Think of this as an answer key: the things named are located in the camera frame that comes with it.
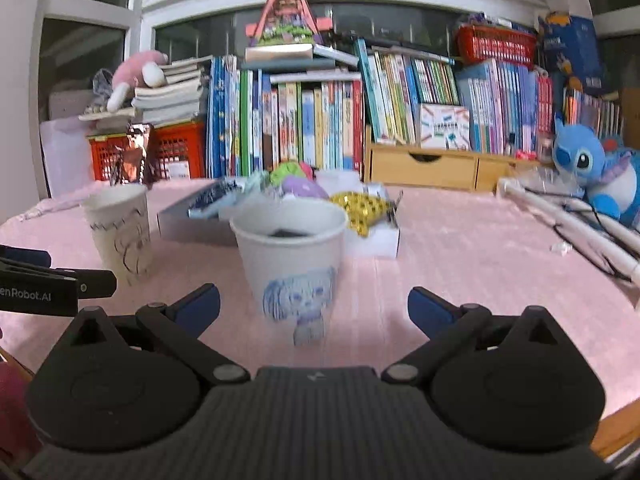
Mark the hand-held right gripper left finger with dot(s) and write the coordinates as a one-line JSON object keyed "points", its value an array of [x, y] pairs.
{"points": [[197, 307]]}

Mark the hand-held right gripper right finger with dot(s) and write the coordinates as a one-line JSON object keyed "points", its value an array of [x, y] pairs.
{"points": [[430, 307]]}

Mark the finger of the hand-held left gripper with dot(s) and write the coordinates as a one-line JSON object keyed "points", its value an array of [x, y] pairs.
{"points": [[25, 255], [97, 284]]}

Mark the grey cardboard box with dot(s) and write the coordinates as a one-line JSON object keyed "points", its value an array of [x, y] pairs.
{"points": [[190, 232]]}

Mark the paper cup with dog drawing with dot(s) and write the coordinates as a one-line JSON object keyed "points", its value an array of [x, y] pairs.
{"points": [[290, 260]]}

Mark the dark blue dotted pouch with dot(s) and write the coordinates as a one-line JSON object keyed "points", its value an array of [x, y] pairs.
{"points": [[215, 197]]}

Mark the gold sequin bow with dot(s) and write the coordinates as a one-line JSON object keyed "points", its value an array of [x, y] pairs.
{"points": [[360, 207]]}

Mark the purple soft toy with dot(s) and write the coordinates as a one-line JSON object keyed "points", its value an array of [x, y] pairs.
{"points": [[305, 189]]}

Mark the lime green scrunchie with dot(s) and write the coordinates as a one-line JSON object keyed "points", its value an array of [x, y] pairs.
{"points": [[286, 172]]}

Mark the paper cup with black drawing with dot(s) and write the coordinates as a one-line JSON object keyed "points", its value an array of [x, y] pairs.
{"points": [[115, 230]]}

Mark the pink tablecloth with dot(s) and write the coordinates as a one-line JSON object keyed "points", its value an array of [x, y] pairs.
{"points": [[475, 260]]}

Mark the white plastic panel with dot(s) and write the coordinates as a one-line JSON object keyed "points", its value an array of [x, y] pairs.
{"points": [[65, 160]]}

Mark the book with man portrait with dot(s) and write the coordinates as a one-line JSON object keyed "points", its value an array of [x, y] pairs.
{"points": [[134, 155]]}

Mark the small white plastic piece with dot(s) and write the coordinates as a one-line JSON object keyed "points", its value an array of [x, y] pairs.
{"points": [[561, 248]]}

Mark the wooden drawer organizer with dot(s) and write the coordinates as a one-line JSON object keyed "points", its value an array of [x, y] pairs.
{"points": [[410, 165]]}

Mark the white tube lamp stand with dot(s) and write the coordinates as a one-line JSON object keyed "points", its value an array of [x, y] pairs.
{"points": [[530, 200]]}

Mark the red plastic crate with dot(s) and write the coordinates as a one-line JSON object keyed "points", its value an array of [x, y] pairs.
{"points": [[175, 150]]}

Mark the clear plastic bag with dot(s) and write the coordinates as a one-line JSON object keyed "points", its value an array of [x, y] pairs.
{"points": [[550, 180]]}

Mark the white box with pencil print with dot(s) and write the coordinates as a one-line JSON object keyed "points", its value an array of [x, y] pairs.
{"points": [[442, 127]]}

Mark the small pink toy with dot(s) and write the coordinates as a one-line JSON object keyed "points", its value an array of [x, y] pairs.
{"points": [[526, 154]]}

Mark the grey patterned cloth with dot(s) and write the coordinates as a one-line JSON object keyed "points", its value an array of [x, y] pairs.
{"points": [[102, 87]]}

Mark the stack of lying books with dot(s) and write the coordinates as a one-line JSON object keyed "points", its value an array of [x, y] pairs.
{"points": [[170, 100]]}

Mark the blue alien plush toy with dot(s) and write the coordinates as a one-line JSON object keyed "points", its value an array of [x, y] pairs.
{"points": [[575, 152]]}

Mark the pink plush toy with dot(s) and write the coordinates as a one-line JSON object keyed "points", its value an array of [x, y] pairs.
{"points": [[135, 72]]}

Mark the row of blue spined books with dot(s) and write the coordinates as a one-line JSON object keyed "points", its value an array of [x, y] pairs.
{"points": [[500, 105]]}

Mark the row of green spined books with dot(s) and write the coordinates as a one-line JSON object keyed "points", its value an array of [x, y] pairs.
{"points": [[400, 95]]}

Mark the row of thin books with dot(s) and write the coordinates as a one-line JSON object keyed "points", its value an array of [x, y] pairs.
{"points": [[592, 112]]}

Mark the pile of flat books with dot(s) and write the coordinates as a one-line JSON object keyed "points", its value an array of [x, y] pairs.
{"points": [[295, 60]]}

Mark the red plastic basket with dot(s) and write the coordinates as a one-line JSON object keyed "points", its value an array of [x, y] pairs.
{"points": [[495, 45]]}

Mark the blue cardboard box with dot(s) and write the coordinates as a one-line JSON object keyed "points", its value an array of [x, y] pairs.
{"points": [[575, 50]]}

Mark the triangular toy house box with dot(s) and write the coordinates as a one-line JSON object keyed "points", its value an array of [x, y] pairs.
{"points": [[287, 10]]}

